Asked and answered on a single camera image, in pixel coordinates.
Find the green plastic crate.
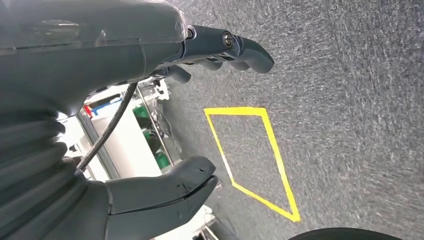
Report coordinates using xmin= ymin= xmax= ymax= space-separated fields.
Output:
xmin=154 ymin=150 xmax=170 ymax=170
xmin=132 ymin=105 xmax=151 ymax=120

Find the white cabinet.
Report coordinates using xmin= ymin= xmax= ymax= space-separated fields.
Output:
xmin=90 ymin=109 xmax=164 ymax=180

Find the yellow floor tape square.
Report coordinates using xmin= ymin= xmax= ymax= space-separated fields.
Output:
xmin=203 ymin=106 xmax=302 ymax=223

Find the black robot foot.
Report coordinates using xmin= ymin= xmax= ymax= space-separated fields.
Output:
xmin=288 ymin=227 xmax=403 ymax=240

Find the black left hand cable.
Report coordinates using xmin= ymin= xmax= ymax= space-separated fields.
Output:
xmin=76 ymin=82 xmax=139 ymax=172

